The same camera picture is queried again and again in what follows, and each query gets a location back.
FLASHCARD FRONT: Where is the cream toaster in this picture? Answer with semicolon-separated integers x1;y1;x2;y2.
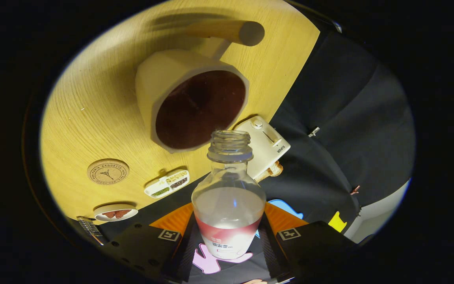
234;116;291;180

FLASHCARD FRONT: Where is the white divided tray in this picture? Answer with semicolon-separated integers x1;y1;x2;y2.
144;169;190;198

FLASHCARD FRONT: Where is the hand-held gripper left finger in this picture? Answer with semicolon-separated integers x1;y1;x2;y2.
105;202;200;282

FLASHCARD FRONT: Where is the cream cup with wooden handle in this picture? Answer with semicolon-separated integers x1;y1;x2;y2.
135;21;265;153

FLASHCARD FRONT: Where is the clear juice bottle pink label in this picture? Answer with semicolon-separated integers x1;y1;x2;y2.
192;130;267;260

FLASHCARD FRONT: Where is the toast slice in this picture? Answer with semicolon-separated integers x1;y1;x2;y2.
254;161;284;183

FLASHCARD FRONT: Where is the wooden table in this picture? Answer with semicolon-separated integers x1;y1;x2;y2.
40;0;321;225

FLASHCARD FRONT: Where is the white round plate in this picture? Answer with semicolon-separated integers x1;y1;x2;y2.
93;204;139;222

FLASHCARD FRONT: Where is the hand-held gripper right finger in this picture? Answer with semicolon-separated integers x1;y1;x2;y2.
259;202;355;282

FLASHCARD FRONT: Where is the round cork coaster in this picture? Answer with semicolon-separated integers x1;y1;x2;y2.
87;159;130;185

